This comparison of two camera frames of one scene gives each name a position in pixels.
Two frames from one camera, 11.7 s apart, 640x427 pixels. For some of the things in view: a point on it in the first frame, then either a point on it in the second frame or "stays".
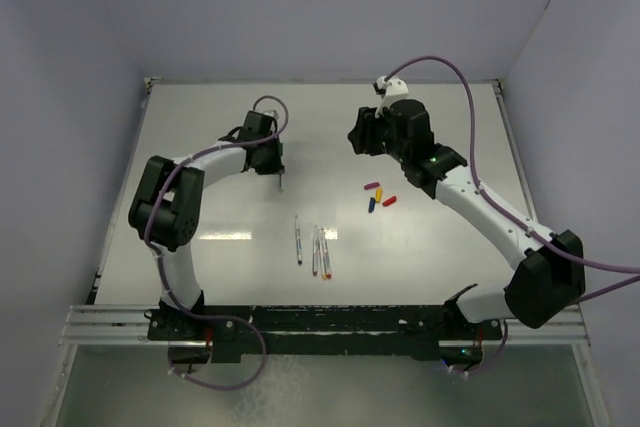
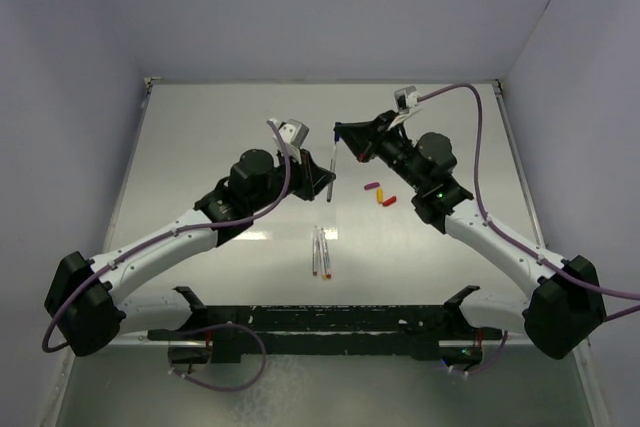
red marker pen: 325,254 stays
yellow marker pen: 323,254 stays
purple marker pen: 315,252 stays
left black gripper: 275,167 to 311,178
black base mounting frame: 199,334 stays
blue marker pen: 298,241 to 329,194
